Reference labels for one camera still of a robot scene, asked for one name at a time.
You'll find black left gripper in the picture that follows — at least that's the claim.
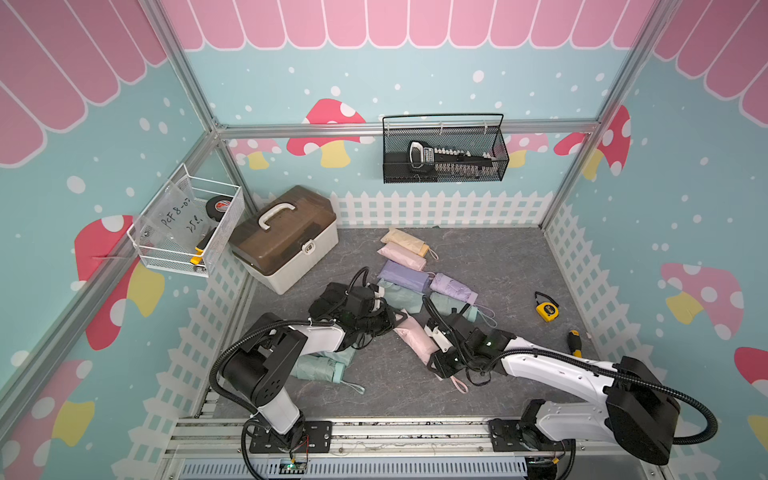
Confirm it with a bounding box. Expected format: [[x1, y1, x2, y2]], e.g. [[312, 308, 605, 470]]
[[356, 304, 407, 337]]

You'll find mint green sleeve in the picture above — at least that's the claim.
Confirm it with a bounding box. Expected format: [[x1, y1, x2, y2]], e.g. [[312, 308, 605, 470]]
[[378, 280, 423, 314], [316, 347, 357, 367]]

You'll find mint green sleeved umbrella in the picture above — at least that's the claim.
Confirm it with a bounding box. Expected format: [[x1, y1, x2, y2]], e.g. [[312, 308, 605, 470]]
[[429, 292, 479, 322]]

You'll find pink sleeved umbrella front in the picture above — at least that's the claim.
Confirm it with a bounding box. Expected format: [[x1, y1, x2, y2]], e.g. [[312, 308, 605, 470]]
[[394, 309, 441, 366]]

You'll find pink sleeved umbrella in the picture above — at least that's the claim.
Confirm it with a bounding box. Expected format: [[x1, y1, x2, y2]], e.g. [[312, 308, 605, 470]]
[[394, 309, 441, 366], [377, 243, 427, 271]]

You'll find lilac sleeve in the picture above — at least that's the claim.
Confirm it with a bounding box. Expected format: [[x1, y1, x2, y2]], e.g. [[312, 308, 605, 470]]
[[378, 260, 431, 293]]

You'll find lilac sleeved umbrella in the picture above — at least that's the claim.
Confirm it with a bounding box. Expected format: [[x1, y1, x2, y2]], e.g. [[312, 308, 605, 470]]
[[430, 273, 495, 318]]

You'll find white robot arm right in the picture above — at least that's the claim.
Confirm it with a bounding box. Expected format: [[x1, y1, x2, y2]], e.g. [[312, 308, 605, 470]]
[[424, 313, 718, 465]]

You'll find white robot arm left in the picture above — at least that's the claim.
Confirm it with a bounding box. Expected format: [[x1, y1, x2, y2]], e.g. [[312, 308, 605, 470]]
[[209, 267, 396, 451]]

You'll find beige sleeved umbrella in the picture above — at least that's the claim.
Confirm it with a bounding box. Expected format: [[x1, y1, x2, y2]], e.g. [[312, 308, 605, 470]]
[[380, 228, 439, 260]]

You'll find yellow tape measure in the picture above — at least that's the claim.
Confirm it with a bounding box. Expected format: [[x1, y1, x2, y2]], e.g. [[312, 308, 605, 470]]
[[534, 291, 560, 323]]

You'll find brown lidded white toolbox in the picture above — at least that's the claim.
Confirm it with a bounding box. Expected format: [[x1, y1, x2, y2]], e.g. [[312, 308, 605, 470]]
[[229, 186, 339, 295]]

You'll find yellow black tool in bin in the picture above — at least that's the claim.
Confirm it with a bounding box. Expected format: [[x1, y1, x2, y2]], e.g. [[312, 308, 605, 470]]
[[190, 229, 215, 267]]

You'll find socket set in basket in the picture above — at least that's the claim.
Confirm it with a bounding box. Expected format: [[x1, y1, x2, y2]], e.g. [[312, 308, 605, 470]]
[[407, 141, 499, 180]]

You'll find black tape roll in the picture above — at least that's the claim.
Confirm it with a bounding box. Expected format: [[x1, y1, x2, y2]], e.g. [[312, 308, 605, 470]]
[[205, 195, 233, 223]]

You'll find yellow handled screwdriver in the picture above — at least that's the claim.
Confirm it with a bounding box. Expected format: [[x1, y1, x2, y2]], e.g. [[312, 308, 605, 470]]
[[567, 330, 583, 358]]

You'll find black wire wall basket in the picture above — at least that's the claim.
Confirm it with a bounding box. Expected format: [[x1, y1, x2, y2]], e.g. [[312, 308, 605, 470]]
[[381, 113, 509, 184]]

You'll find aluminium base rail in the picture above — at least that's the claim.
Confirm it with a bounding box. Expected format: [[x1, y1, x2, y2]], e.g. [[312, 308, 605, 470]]
[[155, 417, 670, 479]]

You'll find clear acrylic wall bin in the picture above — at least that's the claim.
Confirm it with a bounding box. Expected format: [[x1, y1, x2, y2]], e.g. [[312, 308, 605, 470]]
[[127, 164, 245, 278]]

